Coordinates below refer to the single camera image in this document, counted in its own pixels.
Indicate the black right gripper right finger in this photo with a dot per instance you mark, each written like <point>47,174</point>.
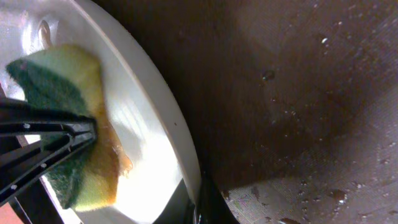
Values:
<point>212,208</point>

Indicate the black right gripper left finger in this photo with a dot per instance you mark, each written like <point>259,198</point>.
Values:
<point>179,209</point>

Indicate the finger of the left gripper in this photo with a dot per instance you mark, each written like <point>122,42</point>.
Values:
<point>21,167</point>

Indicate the yellow green sponge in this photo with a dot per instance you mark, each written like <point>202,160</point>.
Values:
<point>68,78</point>

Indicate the brown plastic tray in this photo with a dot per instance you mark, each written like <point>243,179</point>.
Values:
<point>291,104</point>

